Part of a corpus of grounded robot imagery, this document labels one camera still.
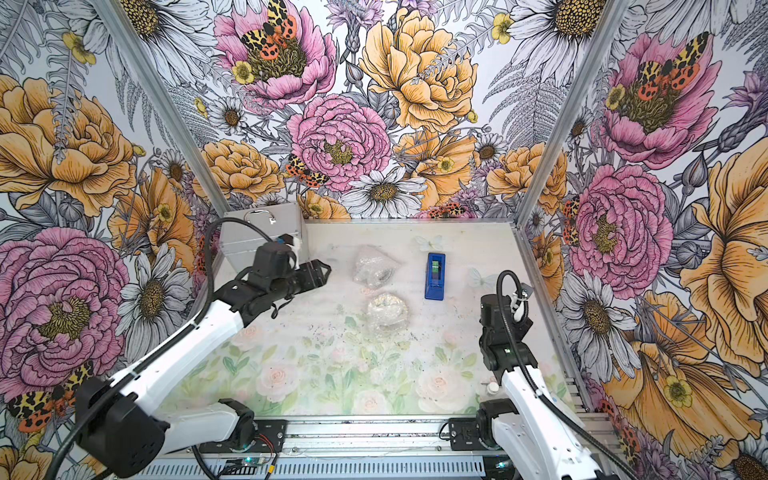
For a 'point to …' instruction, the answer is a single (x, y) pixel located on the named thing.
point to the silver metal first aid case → (241, 245)
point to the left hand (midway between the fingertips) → (320, 281)
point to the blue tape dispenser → (434, 284)
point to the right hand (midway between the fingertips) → (504, 312)
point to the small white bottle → (492, 388)
